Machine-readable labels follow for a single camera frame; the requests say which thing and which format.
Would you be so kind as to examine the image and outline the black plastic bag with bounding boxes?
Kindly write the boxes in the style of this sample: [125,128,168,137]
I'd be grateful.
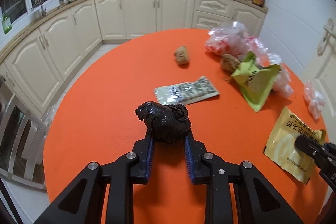
[135,101,191,144]

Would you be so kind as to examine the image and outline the white chair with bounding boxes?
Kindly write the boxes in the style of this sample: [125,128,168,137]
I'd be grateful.
[1,77,49,190]

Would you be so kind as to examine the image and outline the green snack bag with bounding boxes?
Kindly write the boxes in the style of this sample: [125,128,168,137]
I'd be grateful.
[231,52,280,112]

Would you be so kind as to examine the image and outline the white door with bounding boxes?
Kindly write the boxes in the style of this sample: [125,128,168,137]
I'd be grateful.
[303,0,335,142]

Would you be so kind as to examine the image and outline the yellow snack bag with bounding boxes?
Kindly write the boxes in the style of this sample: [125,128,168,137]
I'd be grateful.
[264,107,326,184]

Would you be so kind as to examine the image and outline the orange round table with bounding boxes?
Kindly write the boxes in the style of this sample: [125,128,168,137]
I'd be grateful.
[37,29,327,223]

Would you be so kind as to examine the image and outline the cream kitchen cabinets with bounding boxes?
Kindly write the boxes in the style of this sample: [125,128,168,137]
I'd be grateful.
[1,0,268,117]

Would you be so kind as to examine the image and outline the white striped snack wrapper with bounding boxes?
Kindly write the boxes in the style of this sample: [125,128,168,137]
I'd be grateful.
[154,76,220,105]

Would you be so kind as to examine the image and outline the clear plastic bag red print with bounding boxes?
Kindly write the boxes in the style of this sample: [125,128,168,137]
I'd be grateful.
[205,21,293,98]

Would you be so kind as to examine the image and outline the small clear plastic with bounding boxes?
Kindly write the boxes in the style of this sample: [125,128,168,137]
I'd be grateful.
[303,81,325,120]

